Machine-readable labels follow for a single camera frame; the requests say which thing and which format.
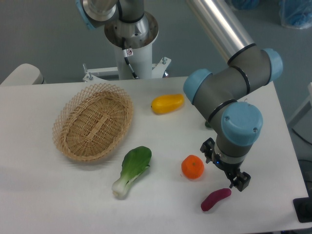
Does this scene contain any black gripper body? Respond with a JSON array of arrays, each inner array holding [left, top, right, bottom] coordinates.
[[212, 152, 244, 176]]

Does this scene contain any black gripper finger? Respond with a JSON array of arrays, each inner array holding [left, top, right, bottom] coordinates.
[[225, 171, 251, 192], [200, 137, 215, 163]]

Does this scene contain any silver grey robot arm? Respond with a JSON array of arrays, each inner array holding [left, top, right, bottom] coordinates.
[[76, 0, 283, 191]]

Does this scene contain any orange tangerine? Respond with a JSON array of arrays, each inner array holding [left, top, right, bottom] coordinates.
[[181, 155, 204, 180]]

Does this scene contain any purple sweet potato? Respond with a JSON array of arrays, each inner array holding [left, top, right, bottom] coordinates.
[[200, 188, 232, 212]]

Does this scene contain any yellow mango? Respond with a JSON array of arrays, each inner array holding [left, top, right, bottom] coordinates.
[[151, 94, 184, 114]]

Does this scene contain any black device at table edge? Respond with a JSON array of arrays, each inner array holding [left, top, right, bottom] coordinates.
[[293, 197, 312, 223]]

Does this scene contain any green bok choy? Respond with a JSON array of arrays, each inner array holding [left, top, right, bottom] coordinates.
[[112, 146, 152, 199]]

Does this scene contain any woven wicker basket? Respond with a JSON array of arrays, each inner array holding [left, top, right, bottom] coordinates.
[[53, 83, 133, 162]]

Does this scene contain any blue plastic bag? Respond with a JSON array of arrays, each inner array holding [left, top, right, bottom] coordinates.
[[279, 0, 312, 29]]

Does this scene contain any white chair back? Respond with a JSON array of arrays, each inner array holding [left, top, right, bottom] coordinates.
[[0, 63, 46, 87]]

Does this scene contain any black cable on pedestal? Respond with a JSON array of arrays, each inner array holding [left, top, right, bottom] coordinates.
[[121, 37, 139, 80]]

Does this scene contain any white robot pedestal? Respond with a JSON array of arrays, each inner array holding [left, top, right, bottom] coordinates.
[[83, 12, 171, 82]]

